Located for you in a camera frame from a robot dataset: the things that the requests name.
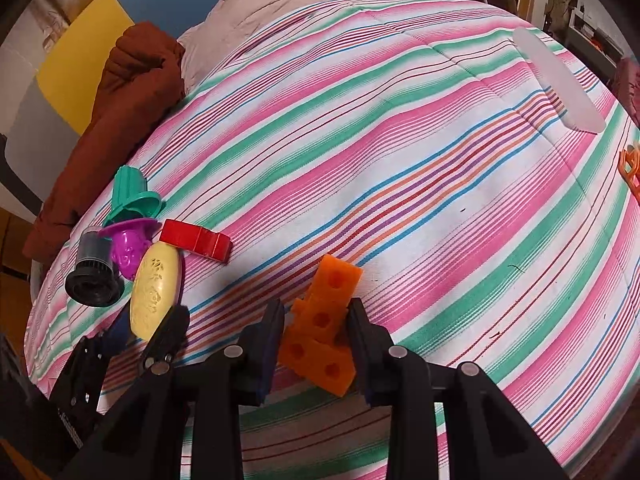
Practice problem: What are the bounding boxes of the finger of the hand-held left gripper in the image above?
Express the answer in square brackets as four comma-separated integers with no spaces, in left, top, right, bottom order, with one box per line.
[140,304,191,372]
[97,304,133,357]

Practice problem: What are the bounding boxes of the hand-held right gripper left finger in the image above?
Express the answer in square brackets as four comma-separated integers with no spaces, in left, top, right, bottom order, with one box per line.
[55,299,286,480]

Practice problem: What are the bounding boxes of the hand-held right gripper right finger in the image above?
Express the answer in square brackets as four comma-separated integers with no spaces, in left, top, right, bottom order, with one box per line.
[347,297,571,480]

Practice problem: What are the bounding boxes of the yellow oval mold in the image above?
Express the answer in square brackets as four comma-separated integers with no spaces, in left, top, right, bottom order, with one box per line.
[129,241,182,342]

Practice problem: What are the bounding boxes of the orange holed block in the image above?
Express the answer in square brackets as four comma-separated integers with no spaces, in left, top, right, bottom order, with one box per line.
[276,254,364,398]

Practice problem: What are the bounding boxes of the grey cup with black lid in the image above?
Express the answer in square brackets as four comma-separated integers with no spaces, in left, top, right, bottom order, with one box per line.
[64,230,126,307]

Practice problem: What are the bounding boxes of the red plastic block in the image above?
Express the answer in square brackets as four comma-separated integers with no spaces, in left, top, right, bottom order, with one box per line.
[160,219,233,265]

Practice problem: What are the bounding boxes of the green plastic mold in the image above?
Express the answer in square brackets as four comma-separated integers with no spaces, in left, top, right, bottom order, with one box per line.
[102,165,165,228]

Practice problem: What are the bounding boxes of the purple plastic mold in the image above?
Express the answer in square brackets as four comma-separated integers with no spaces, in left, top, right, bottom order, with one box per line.
[99,217,160,283]

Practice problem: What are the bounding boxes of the wooden wardrobe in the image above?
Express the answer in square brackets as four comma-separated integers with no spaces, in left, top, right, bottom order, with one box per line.
[0,210,36,281]

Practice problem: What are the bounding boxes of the brown quilted duvet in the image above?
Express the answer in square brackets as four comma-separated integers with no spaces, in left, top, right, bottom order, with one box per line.
[22,21,186,261]

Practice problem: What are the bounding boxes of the grey yellow blue headboard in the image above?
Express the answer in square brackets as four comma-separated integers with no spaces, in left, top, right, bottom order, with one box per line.
[0,0,266,216]

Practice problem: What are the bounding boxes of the pale pink pillow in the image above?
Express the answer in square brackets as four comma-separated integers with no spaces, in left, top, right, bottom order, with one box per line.
[177,0,381,101]

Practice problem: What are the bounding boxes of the beige starfish print curtain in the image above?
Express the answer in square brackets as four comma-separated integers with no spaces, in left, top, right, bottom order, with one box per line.
[27,0,136,46]

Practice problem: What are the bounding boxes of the orange star cutter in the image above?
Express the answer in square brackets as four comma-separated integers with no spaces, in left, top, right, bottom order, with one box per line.
[618,142,640,183]

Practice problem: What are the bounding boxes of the white translucent plastic sheet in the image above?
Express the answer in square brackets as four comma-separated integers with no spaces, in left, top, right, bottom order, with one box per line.
[513,26,607,133]

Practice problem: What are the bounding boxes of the dark red cloth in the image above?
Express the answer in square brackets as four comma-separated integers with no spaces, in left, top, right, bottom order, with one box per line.
[612,57,640,126]

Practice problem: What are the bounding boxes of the white shelf unit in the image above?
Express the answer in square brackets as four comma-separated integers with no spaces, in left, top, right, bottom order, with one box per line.
[530,0,640,76]

